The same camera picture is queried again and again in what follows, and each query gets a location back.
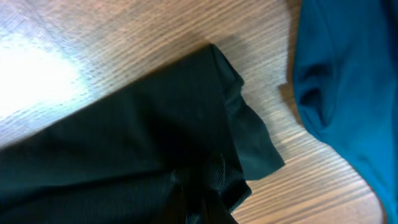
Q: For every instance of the black t-shirt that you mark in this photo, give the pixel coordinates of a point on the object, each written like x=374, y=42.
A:
x=177, y=146

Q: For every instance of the blue polo shirt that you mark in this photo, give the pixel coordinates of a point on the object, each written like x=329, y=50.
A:
x=345, y=86

